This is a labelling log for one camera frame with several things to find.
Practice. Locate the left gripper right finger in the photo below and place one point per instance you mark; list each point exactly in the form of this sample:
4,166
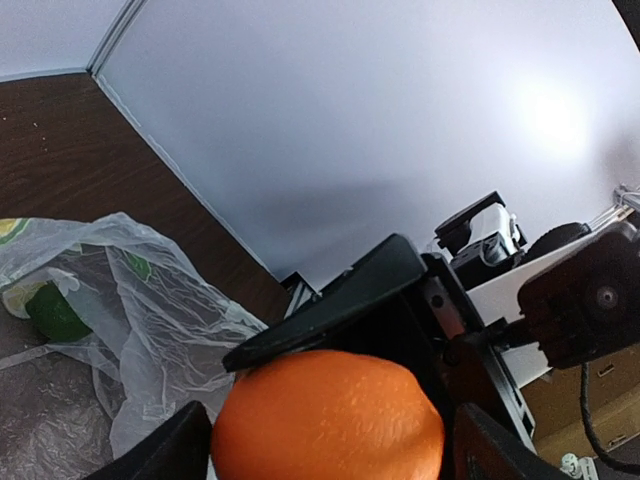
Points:
483,449

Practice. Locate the clear plastic bag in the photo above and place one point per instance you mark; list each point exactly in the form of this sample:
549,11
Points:
155,326

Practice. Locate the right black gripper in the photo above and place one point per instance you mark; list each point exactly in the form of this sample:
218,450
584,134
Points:
577,310

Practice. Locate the green lime in bag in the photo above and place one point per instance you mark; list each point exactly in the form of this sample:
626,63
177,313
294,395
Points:
53,316

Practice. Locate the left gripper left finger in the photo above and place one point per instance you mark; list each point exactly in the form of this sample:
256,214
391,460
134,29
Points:
177,449

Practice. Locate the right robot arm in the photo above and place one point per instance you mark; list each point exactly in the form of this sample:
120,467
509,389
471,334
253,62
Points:
388,332

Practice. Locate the orange fruit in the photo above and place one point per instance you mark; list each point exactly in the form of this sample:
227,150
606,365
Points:
328,415

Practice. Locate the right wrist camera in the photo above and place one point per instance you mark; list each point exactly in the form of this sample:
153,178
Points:
484,231

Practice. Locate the right aluminium post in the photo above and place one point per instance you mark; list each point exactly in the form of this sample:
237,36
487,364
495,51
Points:
114,35

